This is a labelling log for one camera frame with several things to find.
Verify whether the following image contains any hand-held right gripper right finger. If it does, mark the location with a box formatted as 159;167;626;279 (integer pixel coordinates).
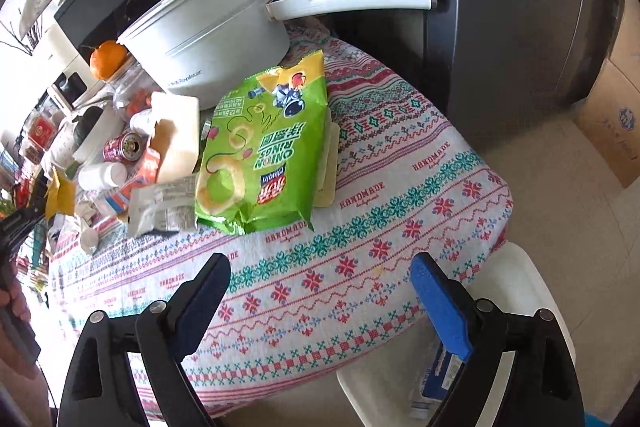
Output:
410;252;586;427

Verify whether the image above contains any person's left hand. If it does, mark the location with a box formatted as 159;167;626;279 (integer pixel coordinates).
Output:
0;283;33;327

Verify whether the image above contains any red labelled jar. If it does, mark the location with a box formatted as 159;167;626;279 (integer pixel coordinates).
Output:
27;116;53;152

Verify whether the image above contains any yellow wrapper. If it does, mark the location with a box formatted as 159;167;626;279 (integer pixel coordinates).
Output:
44;169;78;220

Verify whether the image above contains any large tangerine with stem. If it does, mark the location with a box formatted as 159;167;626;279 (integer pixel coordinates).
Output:
89;41;128;81

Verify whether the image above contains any white plastic chair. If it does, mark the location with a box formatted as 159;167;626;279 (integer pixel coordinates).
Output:
336;241;576;427

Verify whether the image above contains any white grey food wrapper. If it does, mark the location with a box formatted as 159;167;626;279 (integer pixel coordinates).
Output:
127;174;201;238

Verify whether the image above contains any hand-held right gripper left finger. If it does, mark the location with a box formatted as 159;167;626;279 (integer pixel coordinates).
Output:
56;252;232;427

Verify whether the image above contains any green snack bag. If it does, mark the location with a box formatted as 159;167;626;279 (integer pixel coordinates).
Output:
194;49;331;235

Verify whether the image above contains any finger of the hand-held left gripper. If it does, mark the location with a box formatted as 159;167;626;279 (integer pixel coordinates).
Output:
0;205;45;258

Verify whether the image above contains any plain white bottle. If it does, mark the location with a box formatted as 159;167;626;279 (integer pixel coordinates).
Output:
77;162;128;191

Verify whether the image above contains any cardboard box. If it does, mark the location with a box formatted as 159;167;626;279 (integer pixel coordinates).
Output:
572;0;640;190

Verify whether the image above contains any blue box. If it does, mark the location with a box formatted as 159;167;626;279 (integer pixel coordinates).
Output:
420;342;471;408

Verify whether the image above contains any cream paper carton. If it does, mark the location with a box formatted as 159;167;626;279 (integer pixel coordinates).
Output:
149;92;202;185

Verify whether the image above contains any glass teapot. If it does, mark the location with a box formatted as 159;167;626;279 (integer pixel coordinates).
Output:
107;57;166;114

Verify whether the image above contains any orange and white carton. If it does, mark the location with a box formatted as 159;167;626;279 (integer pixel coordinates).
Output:
102;147;163;225

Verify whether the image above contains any cream countertop appliance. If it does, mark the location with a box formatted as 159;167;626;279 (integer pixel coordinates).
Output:
30;22;93;108

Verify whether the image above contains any patterned knit-print tablecloth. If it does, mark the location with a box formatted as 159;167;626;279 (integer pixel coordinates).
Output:
47;19;516;418

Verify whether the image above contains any white bottle with green print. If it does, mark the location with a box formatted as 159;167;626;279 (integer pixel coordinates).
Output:
129;109;157;135

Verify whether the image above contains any red cartoon drink can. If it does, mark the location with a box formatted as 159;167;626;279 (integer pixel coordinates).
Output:
102;131;148;164

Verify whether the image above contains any dark green squash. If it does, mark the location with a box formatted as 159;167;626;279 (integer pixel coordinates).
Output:
72;106;103;150

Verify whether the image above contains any white electric cooking pot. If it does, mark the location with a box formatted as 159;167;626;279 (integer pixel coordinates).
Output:
116;0;437;112

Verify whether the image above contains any dark grey refrigerator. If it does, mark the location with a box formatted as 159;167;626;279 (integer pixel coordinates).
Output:
295;0;631;158

